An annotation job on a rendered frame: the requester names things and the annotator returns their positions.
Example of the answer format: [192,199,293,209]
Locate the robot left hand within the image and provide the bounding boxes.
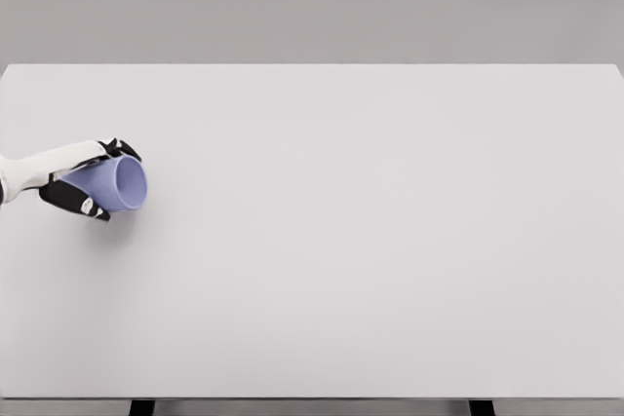
[29,136,143,223]

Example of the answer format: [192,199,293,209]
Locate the lavender blue cup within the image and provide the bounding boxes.
[61,154,149,214]

